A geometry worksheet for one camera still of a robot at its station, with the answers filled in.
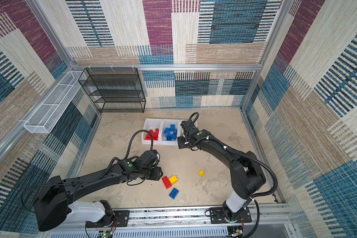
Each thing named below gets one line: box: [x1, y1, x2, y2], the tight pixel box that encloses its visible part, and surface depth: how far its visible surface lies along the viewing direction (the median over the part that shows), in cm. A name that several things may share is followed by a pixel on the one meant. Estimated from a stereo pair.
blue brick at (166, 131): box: [164, 126, 171, 136], surface depth 107 cm
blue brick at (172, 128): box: [169, 123, 178, 133], surface depth 108 cm
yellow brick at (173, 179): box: [169, 175, 179, 185], surface depth 86 cm
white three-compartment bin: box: [141, 118, 182, 146], surface depth 106 cm
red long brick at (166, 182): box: [161, 175, 173, 190], surface depth 85 cm
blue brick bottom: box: [169, 187, 179, 200], surface depth 82 cm
